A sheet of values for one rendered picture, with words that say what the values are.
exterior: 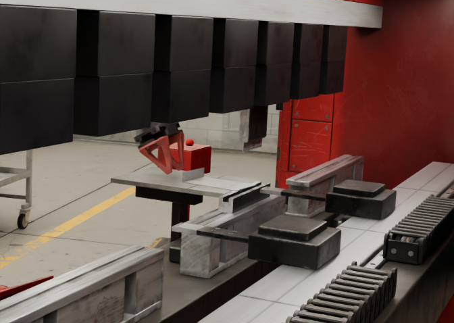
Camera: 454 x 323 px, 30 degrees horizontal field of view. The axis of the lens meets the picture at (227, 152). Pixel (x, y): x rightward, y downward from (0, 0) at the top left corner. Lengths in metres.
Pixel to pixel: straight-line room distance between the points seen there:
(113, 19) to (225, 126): 7.76
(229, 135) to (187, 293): 7.46
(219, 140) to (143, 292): 7.62
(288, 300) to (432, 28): 1.50
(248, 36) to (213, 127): 7.37
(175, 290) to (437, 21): 1.30
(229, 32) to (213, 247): 0.39
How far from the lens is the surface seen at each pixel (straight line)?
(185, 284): 1.51
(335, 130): 2.56
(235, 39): 1.51
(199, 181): 1.78
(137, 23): 1.20
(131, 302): 1.32
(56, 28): 1.04
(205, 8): 1.39
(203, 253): 1.54
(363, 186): 1.65
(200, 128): 8.95
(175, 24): 1.30
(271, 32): 1.67
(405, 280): 1.19
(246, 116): 1.68
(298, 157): 2.61
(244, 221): 1.66
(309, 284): 1.18
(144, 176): 1.82
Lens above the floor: 1.33
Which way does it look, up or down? 9 degrees down
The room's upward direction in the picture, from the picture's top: 3 degrees clockwise
